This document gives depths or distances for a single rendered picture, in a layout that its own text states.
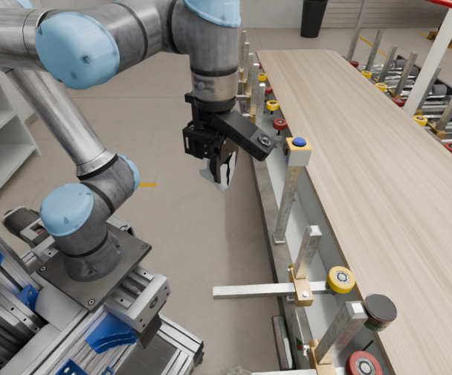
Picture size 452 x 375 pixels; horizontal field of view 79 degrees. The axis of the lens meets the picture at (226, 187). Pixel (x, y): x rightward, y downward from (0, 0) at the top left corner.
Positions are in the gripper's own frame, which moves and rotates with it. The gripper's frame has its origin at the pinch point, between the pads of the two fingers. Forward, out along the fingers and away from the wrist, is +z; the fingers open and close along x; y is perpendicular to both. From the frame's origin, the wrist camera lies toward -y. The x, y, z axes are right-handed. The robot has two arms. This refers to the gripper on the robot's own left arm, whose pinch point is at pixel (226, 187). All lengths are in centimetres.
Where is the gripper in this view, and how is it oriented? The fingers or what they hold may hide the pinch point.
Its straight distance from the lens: 58.8
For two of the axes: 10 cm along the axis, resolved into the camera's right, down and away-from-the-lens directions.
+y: -8.7, -3.3, 3.6
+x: -4.9, 5.9, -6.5
